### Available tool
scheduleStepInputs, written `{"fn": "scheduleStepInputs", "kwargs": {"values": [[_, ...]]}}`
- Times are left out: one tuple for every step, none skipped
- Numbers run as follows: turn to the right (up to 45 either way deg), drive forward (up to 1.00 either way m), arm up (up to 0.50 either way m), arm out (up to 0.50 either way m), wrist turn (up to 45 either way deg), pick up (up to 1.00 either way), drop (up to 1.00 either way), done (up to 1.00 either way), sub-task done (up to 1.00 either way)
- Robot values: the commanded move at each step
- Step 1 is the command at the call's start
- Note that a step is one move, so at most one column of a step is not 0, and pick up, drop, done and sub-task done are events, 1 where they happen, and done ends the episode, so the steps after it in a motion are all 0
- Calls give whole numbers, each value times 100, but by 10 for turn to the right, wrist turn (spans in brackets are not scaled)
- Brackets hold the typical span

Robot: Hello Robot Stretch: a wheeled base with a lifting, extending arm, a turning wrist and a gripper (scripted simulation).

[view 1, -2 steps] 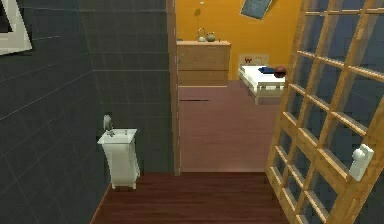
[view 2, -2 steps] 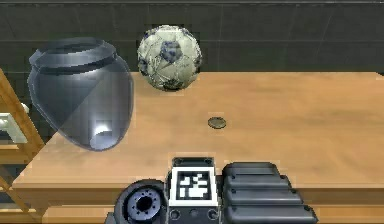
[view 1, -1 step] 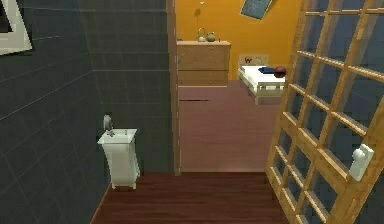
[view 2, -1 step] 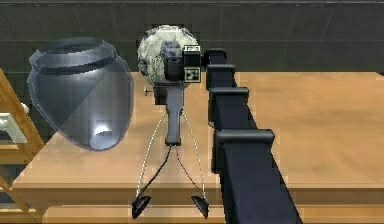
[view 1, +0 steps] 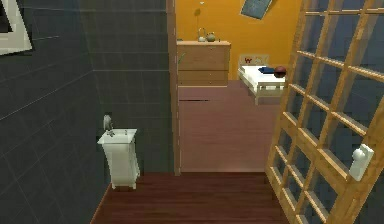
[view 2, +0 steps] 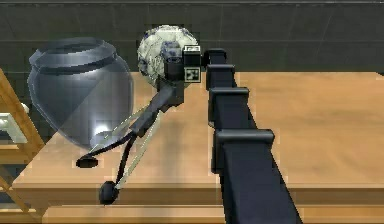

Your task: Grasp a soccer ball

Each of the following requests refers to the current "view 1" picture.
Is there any brown ball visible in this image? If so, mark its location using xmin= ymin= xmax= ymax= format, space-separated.
xmin=273 ymin=65 xmax=288 ymax=79

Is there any wooden chest of drawers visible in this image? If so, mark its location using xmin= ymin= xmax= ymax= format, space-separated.
xmin=176 ymin=40 xmax=232 ymax=88

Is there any white bed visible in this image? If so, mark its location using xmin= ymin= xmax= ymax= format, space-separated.
xmin=236 ymin=53 xmax=288 ymax=106

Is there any grey sink faucet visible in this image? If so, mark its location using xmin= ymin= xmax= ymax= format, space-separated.
xmin=102 ymin=114 xmax=116 ymax=138

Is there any blue framed picture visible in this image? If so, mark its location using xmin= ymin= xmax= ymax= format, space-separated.
xmin=240 ymin=0 xmax=273 ymax=21

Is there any wooden lattice room door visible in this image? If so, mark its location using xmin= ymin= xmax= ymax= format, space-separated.
xmin=265 ymin=0 xmax=384 ymax=224

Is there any white framed mirror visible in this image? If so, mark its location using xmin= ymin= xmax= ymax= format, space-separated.
xmin=0 ymin=0 xmax=33 ymax=56

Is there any white pedestal sink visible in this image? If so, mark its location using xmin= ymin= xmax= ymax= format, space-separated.
xmin=96 ymin=128 xmax=141 ymax=191

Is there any white door handle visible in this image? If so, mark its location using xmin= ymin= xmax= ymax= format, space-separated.
xmin=348 ymin=143 xmax=375 ymax=183

